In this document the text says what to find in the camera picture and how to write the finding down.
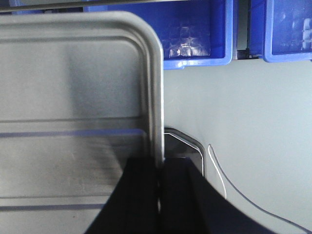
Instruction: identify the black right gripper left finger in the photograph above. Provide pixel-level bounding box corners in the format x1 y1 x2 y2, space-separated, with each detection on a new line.
85 157 158 234

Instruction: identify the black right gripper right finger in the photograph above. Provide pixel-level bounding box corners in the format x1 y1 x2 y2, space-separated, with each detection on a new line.
159 126 312 234

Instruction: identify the small silver tray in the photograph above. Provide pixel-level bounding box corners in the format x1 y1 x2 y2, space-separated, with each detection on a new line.
0 11 164 234

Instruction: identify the blue bin bottom centre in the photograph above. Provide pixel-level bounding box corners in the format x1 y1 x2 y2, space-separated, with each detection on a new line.
83 0 234 70

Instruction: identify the blue bin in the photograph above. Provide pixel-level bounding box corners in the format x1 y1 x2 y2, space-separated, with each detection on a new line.
83 0 234 70
248 0 312 62

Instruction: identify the blue bin far right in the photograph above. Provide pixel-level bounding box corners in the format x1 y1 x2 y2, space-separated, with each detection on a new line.
248 0 312 62

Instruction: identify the thin white cable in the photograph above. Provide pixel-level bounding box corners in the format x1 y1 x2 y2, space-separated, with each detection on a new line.
208 143 227 199

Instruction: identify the thin grey sensor cable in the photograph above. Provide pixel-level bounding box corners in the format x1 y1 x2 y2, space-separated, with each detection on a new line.
212 148 310 232

